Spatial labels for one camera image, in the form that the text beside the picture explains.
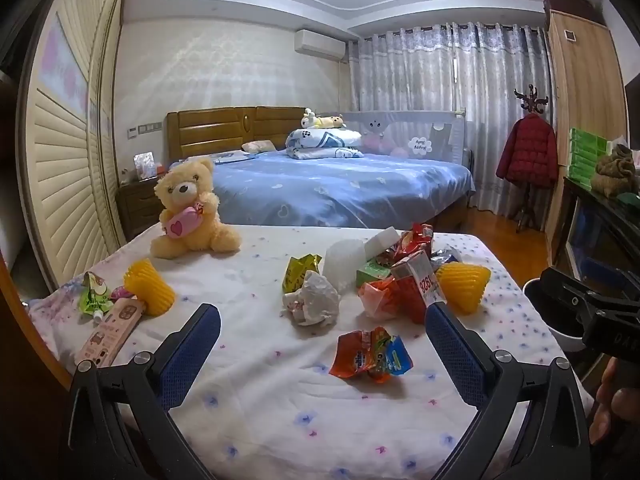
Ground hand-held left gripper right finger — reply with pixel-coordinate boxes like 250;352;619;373
425;302;593;480

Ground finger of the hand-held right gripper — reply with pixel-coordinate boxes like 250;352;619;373
597;271;640;307
540;267;601;333

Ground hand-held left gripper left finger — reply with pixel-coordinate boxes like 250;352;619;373
64;303;222;480

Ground white trash bin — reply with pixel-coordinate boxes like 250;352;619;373
522;277;596;361

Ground yellow foam fruit net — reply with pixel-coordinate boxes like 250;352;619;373
123;258;177;317
436;261;492;315

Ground red and blue snack wrapper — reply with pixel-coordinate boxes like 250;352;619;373
330;326;414;383

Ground red carton with white label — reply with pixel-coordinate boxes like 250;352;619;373
390;251;447;323

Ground orange plastic bag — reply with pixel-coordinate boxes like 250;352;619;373
358;280;401;321

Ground green drink carton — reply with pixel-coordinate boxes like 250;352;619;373
356;258;393;288

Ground white tissue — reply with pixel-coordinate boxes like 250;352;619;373
281;270;342;328

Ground white foam block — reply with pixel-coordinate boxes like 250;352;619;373
364;227;401;261

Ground yellow green snack wrapper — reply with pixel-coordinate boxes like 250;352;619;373
282;254;322;293

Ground white foam fruit net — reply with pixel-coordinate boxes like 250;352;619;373
322;240;368;293

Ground person's right hand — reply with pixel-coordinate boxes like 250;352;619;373
587;360;640;446

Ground black glass cabinet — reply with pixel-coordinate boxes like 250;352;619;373
552;176;640;301

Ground pink rectangular box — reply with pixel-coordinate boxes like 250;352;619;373
74;298;146;368

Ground white floral bed sheet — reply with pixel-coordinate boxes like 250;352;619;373
27;224;596;480

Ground green drink pouch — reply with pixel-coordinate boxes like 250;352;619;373
77;271;113;318

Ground brown fluffy cloth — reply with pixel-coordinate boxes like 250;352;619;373
590;144;637;198

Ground stack of green boxes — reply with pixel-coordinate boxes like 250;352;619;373
569;127;612;183

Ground red puffer jacket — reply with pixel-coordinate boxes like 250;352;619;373
496;114;558;191

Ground tan teddy bear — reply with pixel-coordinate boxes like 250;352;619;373
151;156;242;260

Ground wooden nightstand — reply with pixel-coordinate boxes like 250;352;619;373
116;178;168;241

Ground black television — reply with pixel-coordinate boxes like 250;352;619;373
623;67;640;151

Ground blue pillow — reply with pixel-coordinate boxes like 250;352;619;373
197;151;249;165

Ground wooden coat rack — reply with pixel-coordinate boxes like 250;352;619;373
513;85;551;233

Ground bed with blue sheet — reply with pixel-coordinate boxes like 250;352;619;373
167;150;476;228

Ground pink plush toy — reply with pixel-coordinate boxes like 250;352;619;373
361;130;388;153

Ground wooden headboard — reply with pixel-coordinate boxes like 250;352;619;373
166;106;313;163

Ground cream louvered closet doors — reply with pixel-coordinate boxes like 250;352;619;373
20;0;126;291

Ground folded white blue quilt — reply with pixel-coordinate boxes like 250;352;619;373
286;128;365;160

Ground yellow plush toy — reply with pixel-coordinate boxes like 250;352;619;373
300;108;347;129

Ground grey patterned curtain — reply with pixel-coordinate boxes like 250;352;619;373
347;21;553;218

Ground white air conditioner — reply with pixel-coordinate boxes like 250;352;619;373
294;29;347;59

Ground silver photo frame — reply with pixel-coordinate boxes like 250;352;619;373
133;151;157;182

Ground grey bed guard rail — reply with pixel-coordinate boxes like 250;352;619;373
315;108;468;165

